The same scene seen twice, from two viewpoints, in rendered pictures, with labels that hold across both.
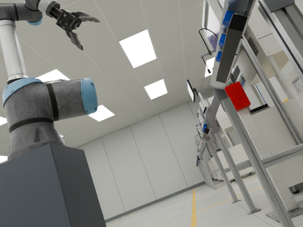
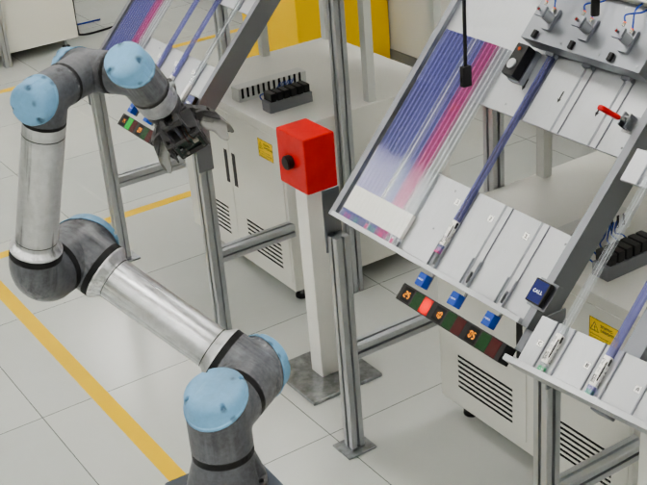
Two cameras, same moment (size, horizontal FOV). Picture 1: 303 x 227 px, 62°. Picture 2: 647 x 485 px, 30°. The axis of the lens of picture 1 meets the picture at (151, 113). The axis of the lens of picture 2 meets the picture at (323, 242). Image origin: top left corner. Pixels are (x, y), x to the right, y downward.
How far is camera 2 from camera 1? 2.21 m
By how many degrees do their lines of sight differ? 55
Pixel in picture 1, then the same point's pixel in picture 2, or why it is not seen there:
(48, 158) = not seen: outside the picture
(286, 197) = (327, 355)
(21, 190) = not seen: outside the picture
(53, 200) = not seen: outside the picture
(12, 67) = (49, 235)
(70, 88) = (275, 383)
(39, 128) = (255, 461)
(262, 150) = (320, 272)
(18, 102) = (240, 433)
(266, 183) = (351, 382)
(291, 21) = (553, 395)
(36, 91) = (252, 407)
